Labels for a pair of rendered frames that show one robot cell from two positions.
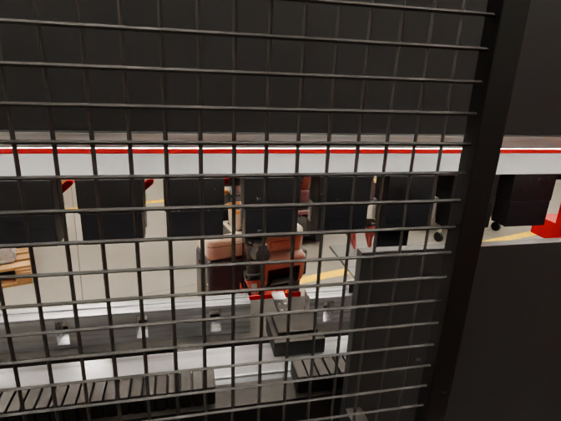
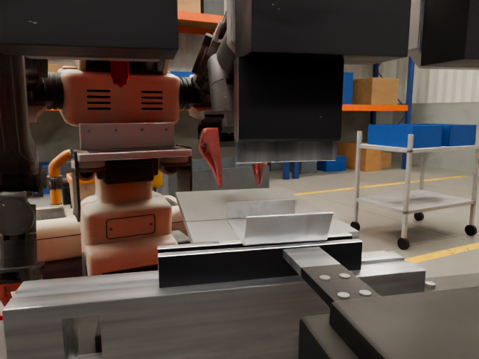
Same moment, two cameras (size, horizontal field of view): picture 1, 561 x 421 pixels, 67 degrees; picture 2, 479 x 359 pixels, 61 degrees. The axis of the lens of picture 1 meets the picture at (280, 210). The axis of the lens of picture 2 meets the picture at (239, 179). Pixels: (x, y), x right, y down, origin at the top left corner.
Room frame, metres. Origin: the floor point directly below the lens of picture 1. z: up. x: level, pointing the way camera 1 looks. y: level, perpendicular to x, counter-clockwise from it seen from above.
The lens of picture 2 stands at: (0.79, -0.29, 1.13)
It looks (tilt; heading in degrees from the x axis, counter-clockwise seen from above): 9 degrees down; 0
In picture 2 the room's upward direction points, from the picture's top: straight up
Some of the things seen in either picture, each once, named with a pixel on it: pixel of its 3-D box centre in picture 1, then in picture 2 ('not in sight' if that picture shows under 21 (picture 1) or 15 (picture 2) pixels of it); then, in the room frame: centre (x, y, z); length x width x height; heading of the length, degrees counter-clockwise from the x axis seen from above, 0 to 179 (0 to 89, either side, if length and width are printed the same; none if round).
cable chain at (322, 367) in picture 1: (379, 365); not in sight; (0.75, -0.22, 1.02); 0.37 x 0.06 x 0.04; 103
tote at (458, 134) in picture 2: not in sight; (437, 134); (4.60, -2.11, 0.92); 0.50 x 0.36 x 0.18; 27
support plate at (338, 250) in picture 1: (366, 260); (249, 211); (1.33, -0.30, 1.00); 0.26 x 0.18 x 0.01; 13
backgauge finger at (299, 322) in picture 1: (287, 314); not in sight; (0.94, -0.03, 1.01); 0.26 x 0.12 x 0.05; 13
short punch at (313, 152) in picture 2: (390, 240); (288, 112); (1.18, -0.33, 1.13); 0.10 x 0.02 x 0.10; 103
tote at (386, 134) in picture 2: not in sight; (403, 135); (4.43, -1.72, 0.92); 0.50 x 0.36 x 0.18; 27
